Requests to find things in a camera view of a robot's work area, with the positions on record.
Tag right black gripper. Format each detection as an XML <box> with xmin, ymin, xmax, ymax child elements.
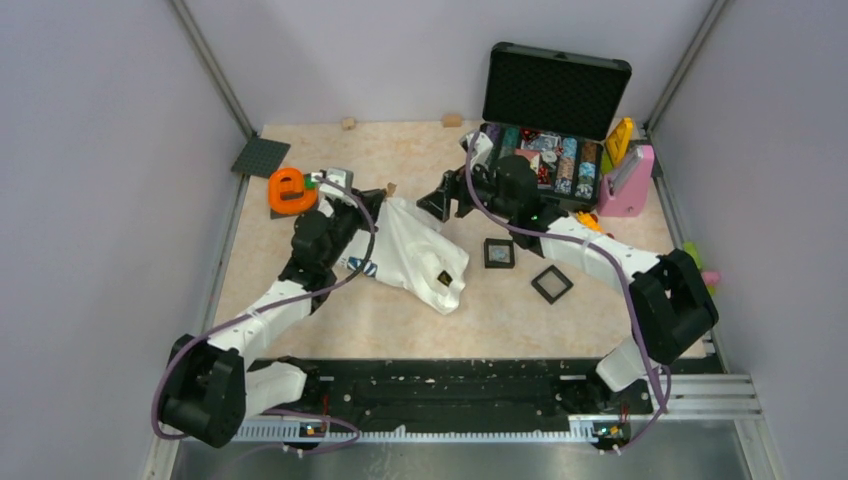
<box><xmin>418</xmin><ymin>156</ymin><xmax>516</xmax><ymax>223</ymax></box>

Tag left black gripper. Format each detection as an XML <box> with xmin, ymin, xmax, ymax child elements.
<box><xmin>323</xmin><ymin>187</ymin><xmax>386</xmax><ymax>268</ymax></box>

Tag white t-shirt garment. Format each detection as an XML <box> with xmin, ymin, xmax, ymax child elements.
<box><xmin>336</xmin><ymin>197</ymin><xmax>469</xmax><ymax>315</ymax></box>

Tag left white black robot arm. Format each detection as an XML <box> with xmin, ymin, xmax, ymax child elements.
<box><xmin>150</xmin><ymin>170</ymin><xmax>388</xmax><ymax>448</ymax></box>

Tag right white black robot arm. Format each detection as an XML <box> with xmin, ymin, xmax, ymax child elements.
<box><xmin>417</xmin><ymin>131</ymin><xmax>719</xmax><ymax>412</ymax></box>

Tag black box with blue brooch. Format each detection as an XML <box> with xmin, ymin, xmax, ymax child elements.
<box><xmin>483</xmin><ymin>238</ymin><xmax>515</xmax><ymax>269</ymax></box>

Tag small wooden block right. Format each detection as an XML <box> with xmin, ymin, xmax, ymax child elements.
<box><xmin>441</xmin><ymin>113</ymin><xmax>464</xmax><ymax>128</ymax></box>

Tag small dark mat under dispenser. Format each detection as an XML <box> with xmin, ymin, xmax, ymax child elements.
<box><xmin>269</xmin><ymin>172</ymin><xmax>321</xmax><ymax>221</ymax></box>

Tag dark grey lego baseplate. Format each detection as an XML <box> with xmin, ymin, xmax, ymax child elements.
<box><xmin>230</xmin><ymin>136</ymin><xmax>291</xmax><ymax>179</ymax></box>

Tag black open poker chip case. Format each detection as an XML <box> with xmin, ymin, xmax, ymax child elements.
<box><xmin>482</xmin><ymin>42</ymin><xmax>632</xmax><ymax>211</ymax></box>

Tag yellow orange toy piece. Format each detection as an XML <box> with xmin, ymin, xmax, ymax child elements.
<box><xmin>575</xmin><ymin>212</ymin><xmax>615</xmax><ymax>239</ymax></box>

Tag pink box with grey lid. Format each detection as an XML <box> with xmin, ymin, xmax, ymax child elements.
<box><xmin>597</xmin><ymin>144</ymin><xmax>655</xmax><ymax>218</ymax></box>

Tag yellow toy block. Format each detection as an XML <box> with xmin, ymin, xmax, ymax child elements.
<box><xmin>605</xmin><ymin>117</ymin><xmax>634</xmax><ymax>168</ymax></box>

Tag green pink toy bricks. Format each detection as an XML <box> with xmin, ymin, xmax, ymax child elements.
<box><xmin>682</xmin><ymin>241</ymin><xmax>722</xmax><ymax>296</ymax></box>

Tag black empty display frame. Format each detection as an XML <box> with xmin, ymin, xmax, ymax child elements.
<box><xmin>531</xmin><ymin>265</ymin><xmax>574</xmax><ymax>305</ymax></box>

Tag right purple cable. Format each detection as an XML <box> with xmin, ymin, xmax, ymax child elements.
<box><xmin>465</xmin><ymin>132</ymin><xmax>673</xmax><ymax>454</ymax></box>

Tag black mounting base plate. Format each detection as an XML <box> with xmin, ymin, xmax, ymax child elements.
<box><xmin>286</xmin><ymin>359</ymin><xmax>654</xmax><ymax>434</ymax></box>

